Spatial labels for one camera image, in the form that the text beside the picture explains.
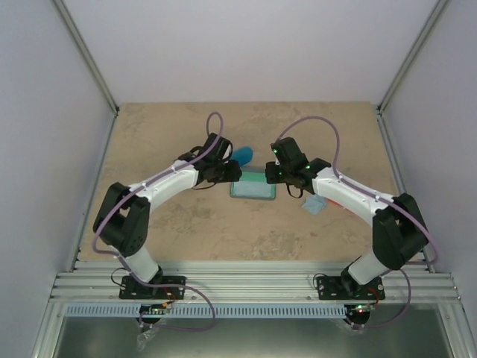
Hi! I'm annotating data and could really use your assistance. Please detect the grey-blue teal-lined glasses case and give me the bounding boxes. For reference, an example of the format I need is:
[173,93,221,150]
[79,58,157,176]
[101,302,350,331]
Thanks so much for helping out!
[230,166,277,201]

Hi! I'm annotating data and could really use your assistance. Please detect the light blue cleaning cloth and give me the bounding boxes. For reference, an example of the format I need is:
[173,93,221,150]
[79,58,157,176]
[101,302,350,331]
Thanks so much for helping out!
[231,181,276,199]

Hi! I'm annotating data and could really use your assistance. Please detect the blue hard glasses case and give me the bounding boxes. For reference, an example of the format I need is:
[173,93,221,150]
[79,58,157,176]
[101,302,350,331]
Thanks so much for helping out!
[230,146,253,167]

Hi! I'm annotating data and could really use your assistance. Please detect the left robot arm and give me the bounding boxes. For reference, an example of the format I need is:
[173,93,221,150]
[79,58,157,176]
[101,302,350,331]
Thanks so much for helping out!
[92,133,241,298]

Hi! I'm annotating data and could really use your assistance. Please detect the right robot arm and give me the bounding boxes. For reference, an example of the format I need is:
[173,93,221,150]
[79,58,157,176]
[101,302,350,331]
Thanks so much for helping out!
[265,137,429,298]

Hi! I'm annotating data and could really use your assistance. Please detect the red translucent sunglasses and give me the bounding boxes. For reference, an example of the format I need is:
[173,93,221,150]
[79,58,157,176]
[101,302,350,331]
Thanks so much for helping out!
[326,199,354,215]

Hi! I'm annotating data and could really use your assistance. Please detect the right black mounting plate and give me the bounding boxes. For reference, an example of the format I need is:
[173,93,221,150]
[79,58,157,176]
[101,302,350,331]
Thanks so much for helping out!
[313,273,385,301]

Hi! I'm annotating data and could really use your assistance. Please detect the black mounting plate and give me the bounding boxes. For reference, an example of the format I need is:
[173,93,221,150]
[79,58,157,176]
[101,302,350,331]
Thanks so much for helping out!
[119,276,186,301]
[313,273,385,301]

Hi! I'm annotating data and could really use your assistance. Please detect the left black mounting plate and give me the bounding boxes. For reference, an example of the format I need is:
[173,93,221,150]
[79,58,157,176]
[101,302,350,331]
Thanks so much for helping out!
[119,276,186,301]

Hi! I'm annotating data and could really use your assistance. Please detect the left small circuit board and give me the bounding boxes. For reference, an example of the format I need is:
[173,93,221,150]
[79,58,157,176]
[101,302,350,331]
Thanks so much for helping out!
[139,303,174,315]

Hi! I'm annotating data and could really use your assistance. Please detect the small circuit board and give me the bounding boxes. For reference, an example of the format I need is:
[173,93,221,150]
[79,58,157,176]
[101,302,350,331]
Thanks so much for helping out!
[347,304,376,315]
[139,303,174,315]

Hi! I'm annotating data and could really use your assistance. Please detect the right small circuit board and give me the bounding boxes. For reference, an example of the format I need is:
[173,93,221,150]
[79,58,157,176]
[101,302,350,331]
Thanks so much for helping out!
[347,304,376,315]

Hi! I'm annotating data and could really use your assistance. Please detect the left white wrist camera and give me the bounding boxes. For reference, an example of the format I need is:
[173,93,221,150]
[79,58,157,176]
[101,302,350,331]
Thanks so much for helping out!
[223,145,233,161]

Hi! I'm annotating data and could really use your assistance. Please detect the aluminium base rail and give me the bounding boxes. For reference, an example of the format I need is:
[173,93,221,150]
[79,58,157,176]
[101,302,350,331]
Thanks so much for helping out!
[50,260,461,304]

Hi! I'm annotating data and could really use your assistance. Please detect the grey slotted cable duct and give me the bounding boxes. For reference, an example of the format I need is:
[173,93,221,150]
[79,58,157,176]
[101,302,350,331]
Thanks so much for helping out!
[65,303,347,319]

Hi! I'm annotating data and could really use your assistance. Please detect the left aluminium frame post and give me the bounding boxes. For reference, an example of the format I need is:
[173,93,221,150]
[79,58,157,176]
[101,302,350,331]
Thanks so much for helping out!
[51,0,120,115]

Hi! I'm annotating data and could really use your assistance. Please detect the aluminium frame post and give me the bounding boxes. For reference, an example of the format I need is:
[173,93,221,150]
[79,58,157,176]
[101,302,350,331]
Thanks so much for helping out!
[51,0,120,115]
[376,0,450,113]

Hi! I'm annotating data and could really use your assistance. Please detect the right aluminium frame post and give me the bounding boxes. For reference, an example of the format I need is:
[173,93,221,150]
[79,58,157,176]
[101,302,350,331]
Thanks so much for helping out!
[376,0,450,113]

